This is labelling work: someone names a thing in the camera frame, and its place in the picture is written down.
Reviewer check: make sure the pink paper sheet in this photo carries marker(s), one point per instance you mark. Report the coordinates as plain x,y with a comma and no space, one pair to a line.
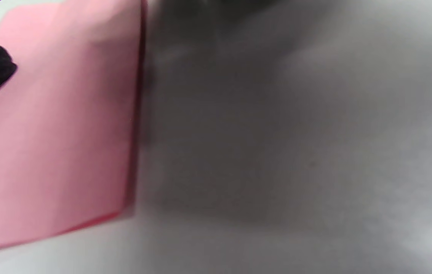
67,125

